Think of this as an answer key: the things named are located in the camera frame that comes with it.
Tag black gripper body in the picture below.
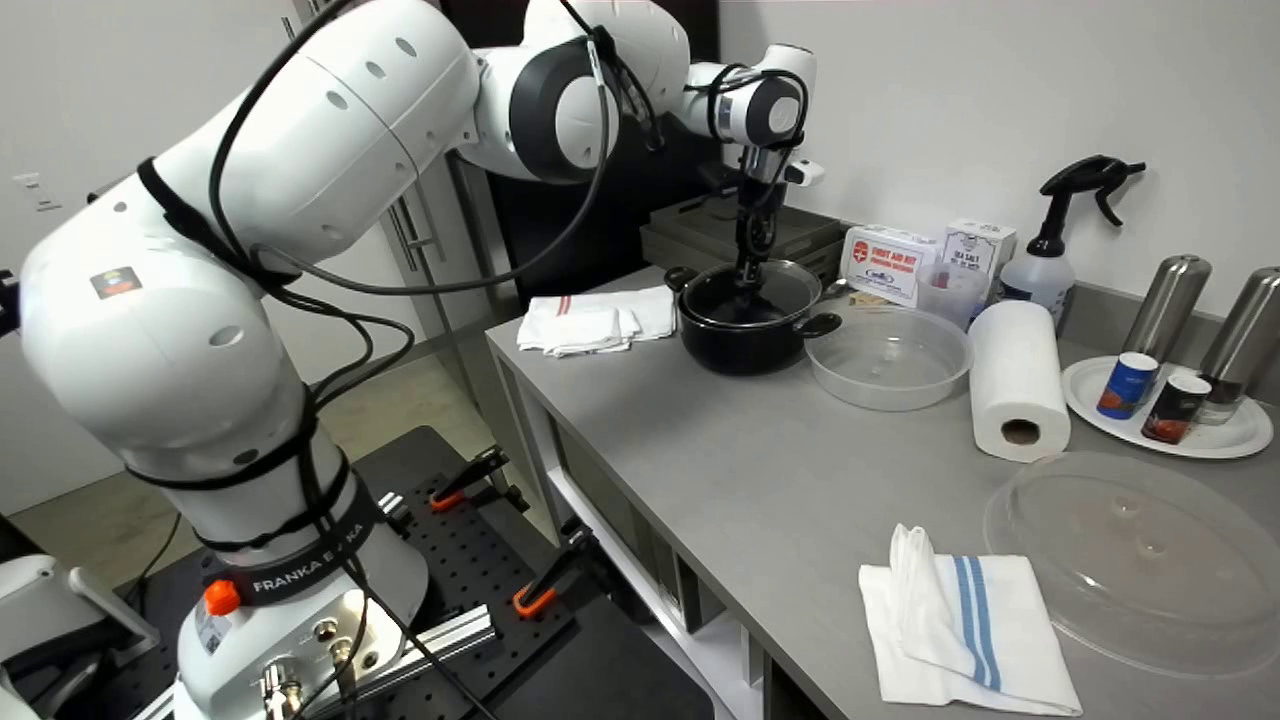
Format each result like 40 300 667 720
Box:
723 166 796 259

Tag glass lid with black knob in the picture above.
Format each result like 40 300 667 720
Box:
678 258 829 332

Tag black cooking pot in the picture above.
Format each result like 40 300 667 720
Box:
661 258 848 380

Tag dark grey stacked trays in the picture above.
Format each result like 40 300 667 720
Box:
637 183 852 293

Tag red and white box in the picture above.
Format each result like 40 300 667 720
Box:
837 222 948 312

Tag black refrigerator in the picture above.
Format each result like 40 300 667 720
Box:
438 0 731 305

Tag clear glass round dish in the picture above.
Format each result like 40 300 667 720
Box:
799 300 973 415

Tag white towel with red stripe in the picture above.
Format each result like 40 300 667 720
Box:
512 285 680 361

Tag white carton box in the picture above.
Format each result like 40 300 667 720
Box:
930 218 1020 332

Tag white paper towel roll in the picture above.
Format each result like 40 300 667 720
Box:
966 295 1075 469

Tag spray bottle with black trigger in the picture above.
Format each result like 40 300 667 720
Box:
998 153 1153 323

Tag blue spice jar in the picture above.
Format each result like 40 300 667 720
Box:
1091 348 1166 423

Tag black clamp with orange tip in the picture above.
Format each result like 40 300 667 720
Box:
512 523 598 623
426 446 517 520

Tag white open shelf unit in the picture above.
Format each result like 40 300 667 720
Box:
488 335 786 720

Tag stainless steel canister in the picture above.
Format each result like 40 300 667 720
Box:
1198 266 1280 408
1119 254 1218 367

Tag black perforated robot table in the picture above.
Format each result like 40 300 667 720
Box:
116 423 718 720

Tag white towel with blue stripes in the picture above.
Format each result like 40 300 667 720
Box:
856 520 1087 720

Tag dark red spice jar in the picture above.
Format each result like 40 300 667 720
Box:
1141 367 1218 450

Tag large clear plastic cover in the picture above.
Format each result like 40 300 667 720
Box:
979 453 1280 680

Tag white round plate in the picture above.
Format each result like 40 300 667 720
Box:
1062 351 1275 464

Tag aluminium extrusion rail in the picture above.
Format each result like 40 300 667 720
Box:
355 605 499 676

